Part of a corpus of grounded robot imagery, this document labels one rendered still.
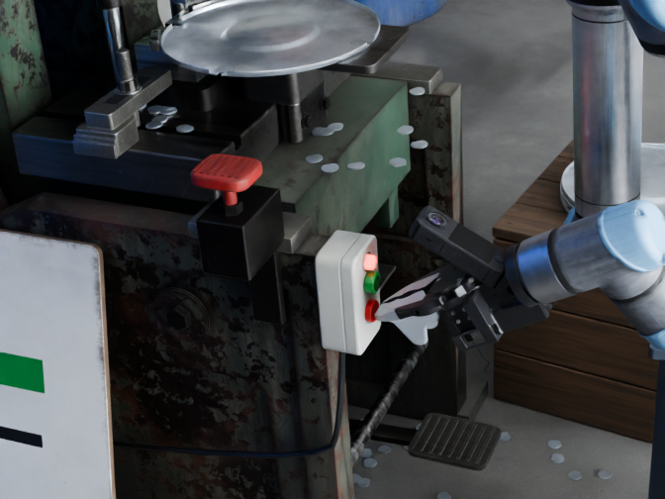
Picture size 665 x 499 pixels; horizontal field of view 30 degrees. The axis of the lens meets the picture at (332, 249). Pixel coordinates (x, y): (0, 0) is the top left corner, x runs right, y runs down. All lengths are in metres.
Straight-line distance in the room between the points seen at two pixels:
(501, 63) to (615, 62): 2.24
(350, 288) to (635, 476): 0.80
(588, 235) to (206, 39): 0.61
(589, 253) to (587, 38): 0.23
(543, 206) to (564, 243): 0.77
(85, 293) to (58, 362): 0.12
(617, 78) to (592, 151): 0.09
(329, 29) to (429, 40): 2.13
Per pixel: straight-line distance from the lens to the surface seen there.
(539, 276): 1.34
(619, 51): 1.36
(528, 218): 2.07
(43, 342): 1.71
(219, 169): 1.36
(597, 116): 1.39
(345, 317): 1.46
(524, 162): 3.03
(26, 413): 1.77
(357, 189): 1.70
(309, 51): 1.59
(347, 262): 1.43
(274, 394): 1.61
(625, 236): 1.30
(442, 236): 1.38
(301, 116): 1.65
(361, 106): 1.76
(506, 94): 3.40
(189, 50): 1.64
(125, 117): 1.57
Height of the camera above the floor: 1.36
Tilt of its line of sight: 30 degrees down
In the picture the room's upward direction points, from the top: 5 degrees counter-clockwise
